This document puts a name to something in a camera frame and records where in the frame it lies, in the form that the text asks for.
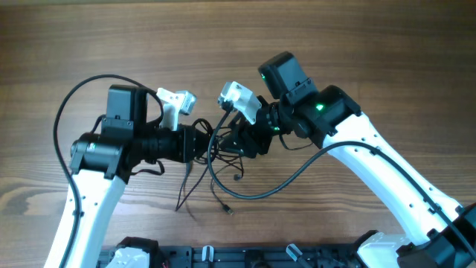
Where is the black cables bundle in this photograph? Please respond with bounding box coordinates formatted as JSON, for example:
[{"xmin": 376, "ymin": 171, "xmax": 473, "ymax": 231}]
[{"xmin": 174, "ymin": 118, "xmax": 246, "ymax": 220}]

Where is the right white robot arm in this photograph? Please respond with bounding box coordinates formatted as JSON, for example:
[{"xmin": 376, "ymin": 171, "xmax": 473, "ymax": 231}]
[{"xmin": 218, "ymin": 52, "xmax": 475, "ymax": 267}]

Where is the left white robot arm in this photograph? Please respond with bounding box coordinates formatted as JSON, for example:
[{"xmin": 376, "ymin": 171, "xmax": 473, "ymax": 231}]
[{"xmin": 45, "ymin": 85, "xmax": 209, "ymax": 267}]

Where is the left camera black cable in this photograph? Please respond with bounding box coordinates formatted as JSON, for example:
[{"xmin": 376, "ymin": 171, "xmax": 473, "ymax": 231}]
[{"xmin": 53, "ymin": 73, "xmax": 164, "ymax": 268}]

